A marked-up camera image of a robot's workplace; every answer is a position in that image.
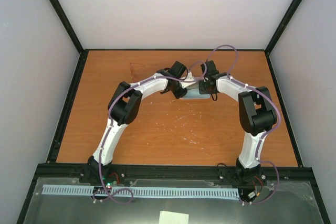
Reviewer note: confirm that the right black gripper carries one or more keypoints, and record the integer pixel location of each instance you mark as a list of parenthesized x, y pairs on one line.
[(202, 90)]

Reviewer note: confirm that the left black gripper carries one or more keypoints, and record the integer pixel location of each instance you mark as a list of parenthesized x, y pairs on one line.
[(178, 95)]

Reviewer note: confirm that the pink glasses case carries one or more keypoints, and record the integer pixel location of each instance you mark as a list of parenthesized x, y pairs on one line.
[(195, 86)]

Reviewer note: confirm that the light blue cleaning cloth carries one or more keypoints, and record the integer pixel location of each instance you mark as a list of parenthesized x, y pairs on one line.
[(194, 94)]

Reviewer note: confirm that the transparent red sunglasses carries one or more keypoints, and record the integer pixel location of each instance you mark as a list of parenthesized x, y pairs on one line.
[(140, 71)]

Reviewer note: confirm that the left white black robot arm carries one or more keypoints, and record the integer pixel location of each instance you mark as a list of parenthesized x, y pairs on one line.
[(124, 106)]

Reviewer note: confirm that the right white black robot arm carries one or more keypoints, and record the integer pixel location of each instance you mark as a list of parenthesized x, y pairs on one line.
[(258, 115)]

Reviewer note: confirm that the pale yellow paper note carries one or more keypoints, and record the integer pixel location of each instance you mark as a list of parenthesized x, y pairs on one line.
[(168, 217)]

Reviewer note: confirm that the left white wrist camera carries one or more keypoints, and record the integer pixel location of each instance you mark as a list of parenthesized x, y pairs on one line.
[(188, 81)]

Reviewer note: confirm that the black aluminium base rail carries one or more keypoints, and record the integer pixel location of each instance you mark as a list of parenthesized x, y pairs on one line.
[(126, 173)]

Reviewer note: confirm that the light blue slotted cable duct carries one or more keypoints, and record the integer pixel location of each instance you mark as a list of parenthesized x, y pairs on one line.
[(142, 192)]

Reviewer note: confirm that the left black frame post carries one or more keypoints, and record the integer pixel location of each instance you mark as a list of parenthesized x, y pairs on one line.
[(67, 25)]

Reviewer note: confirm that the black frame post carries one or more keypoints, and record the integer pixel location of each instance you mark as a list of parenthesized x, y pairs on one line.
[(291, 10), (67, 25)]

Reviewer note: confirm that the right black frame post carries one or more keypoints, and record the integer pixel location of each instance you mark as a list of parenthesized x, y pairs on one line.
[(291, 10)]

